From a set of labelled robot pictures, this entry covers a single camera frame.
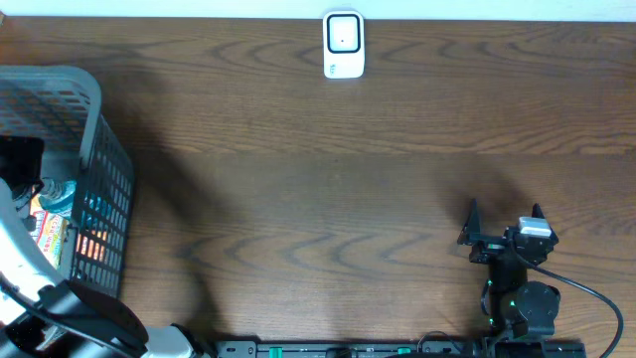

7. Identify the blue mouthwash bottle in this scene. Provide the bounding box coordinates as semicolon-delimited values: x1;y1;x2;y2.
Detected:
39;178;77;220

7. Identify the yellow snack bag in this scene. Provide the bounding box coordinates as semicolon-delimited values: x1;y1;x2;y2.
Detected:
30;195;69;269

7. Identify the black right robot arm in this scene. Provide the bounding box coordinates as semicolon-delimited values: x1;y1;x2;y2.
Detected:
457;200;560;339

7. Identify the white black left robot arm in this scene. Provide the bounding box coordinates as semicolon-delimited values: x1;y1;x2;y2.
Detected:
1;136;218;358

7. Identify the grey plastic shopping basket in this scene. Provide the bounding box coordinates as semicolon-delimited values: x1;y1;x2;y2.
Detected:
1;66;135;296

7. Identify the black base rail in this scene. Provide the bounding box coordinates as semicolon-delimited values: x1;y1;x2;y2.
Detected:
215;340;587;358

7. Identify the black right camera cable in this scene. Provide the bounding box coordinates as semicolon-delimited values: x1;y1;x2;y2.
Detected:
506;233;625;358

